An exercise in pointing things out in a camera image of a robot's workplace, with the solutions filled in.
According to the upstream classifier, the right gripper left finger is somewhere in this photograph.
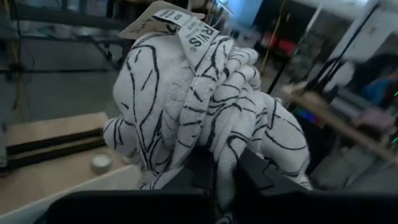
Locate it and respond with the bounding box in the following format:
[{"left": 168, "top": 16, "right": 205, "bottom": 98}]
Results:
[{"left": 161, "top": 148, "right": 217, "bottom": 195}]

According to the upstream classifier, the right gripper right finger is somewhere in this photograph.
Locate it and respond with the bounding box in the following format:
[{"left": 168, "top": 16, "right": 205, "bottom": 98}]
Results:
[{"left": 236, "top": 147, "right": 308, "bottom": 194}]

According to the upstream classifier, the white leaf-print garment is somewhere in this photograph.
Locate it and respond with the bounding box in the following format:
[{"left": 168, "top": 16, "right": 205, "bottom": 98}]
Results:
[{"left": 103, "top": 0, "right": 313, "bottom": 224}]

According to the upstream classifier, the white perforated plastic basket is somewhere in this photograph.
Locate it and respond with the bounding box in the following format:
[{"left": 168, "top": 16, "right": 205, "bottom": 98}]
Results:
[{"left": 0, "top": 164, "right": 142, "bottom": 224}]

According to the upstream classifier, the small round candle tin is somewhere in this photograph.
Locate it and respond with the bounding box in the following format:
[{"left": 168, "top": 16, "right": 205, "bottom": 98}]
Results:
[{"left": 91, "top": 152, "right": 114, "bottom": 175}]

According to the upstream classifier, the black aluminium table frame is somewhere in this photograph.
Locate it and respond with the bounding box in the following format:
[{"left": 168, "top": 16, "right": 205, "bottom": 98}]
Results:
[{"left": 5, "top": 126, "right": 107, "bottom": 158}]

